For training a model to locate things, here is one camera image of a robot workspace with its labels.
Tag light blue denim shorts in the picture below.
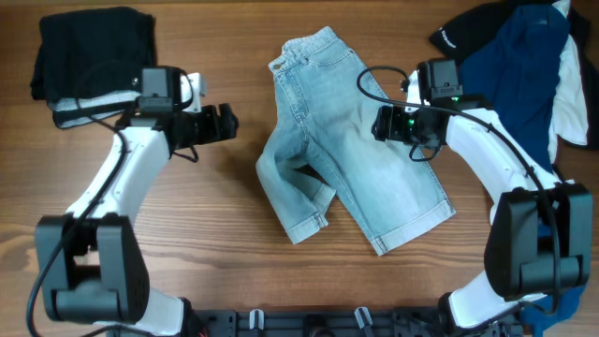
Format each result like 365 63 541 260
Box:
256 26 456 256

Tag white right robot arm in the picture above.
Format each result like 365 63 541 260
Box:
372 59 593 336

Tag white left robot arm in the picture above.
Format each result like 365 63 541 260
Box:
25 66 239 336

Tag dark blue shirt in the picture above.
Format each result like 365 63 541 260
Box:
460 1 570 171

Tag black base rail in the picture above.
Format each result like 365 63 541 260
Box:
182 307 525 337

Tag black garment with white print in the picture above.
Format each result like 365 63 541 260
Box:
429 0 598 150

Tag folded black garment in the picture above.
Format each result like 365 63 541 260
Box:
30 7 157 129

